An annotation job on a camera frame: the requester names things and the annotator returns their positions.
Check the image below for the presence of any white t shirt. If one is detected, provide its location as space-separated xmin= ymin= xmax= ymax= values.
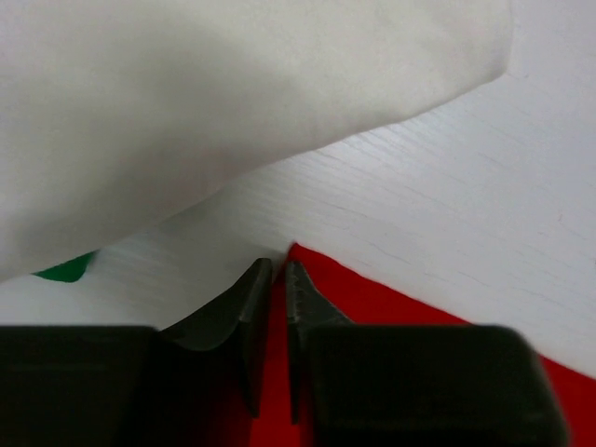
xmin=1 ymin=1 xmax=513 ymax=279

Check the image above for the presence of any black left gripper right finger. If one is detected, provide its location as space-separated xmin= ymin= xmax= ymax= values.
xmin=285 ymin=262 xmax=571 ymax=446

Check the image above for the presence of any red t shirt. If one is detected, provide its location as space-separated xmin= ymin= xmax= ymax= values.
xmin=250 ymin=244 xmax=595 ymax=447

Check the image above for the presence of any green t shirt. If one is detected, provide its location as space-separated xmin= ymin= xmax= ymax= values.
xmin=34 ymin=251 xmax=97 ymax=283

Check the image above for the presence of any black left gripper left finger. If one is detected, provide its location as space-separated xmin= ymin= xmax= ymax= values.
xmin=1 ymin=258 xmax=272 ymax=446

